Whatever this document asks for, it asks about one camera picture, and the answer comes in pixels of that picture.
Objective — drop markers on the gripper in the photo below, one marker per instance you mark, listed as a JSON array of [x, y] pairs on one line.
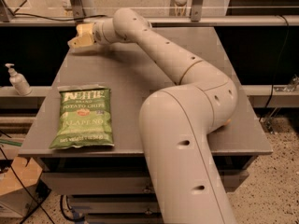
[[99, 34]]

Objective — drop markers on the yellow sponge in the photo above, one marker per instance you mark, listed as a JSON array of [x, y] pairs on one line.
[[85, 28]]

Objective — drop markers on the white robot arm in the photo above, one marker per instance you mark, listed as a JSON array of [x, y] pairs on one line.
[[174, 122]]

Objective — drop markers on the green jalapeno chip bag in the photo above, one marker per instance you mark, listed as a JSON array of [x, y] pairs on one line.
[[85, 117]]

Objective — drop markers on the white pump soap bottle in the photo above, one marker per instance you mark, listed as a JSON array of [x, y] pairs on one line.
[[18, 81]]

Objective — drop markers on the grey drawer cabinet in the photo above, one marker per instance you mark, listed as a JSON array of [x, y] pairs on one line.
[[112, 185]]

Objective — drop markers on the cardboard box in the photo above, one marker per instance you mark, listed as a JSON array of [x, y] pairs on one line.
[[17, 191]]

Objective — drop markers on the orange fruit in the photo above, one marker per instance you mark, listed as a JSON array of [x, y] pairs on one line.
[[227, 122]]

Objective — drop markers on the left metal post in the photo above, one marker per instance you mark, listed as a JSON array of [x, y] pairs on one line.
[[77, 9]]

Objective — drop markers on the metal post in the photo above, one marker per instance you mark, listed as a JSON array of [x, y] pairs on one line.
[[196, 10], [77, 9]]

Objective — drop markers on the right metal post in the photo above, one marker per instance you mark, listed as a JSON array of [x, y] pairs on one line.
[[196, 10]]

